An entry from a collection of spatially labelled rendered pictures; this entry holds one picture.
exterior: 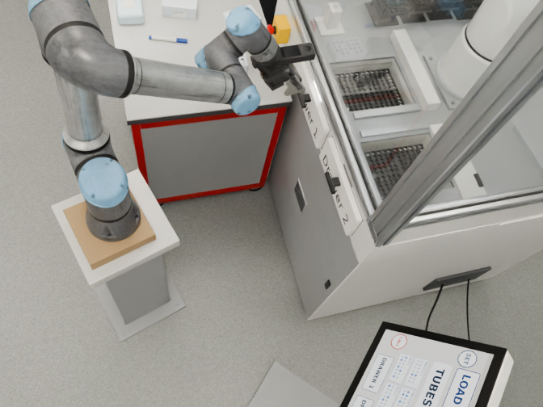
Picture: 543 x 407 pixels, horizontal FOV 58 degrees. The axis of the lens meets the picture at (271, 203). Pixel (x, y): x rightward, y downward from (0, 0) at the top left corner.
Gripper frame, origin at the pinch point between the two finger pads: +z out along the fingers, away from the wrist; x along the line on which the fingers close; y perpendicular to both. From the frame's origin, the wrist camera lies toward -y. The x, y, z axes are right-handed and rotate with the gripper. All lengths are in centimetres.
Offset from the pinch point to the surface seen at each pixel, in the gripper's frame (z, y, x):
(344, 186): 10.9, 0.9, 31.4
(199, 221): 65, 82, -9
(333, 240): 34, 15, 37
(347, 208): 13.6, 2.9, 37.3
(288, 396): 77, 66, 76
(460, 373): -4, -11, 89
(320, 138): 14.3, 3.5, 11.0
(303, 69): 9.3, -0.1, -12.6
